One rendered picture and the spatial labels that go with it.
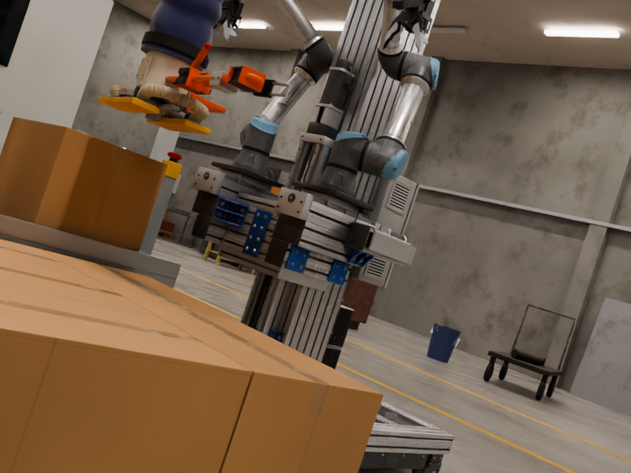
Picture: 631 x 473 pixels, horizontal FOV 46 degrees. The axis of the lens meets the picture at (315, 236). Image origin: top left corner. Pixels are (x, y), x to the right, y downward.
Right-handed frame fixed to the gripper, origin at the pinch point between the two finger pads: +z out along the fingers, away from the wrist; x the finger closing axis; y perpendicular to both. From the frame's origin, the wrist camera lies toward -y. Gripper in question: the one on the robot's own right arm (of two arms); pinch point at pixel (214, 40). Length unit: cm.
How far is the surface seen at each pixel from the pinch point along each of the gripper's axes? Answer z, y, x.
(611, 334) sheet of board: 43, 998, 181
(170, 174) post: 58, 14, 20
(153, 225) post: 82, 15, 20
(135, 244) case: 89, -22, -27
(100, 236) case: 89, -36, -25
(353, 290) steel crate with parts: 99, 583, 366
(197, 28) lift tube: 13, -40, -48
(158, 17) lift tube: 13, -50, -39
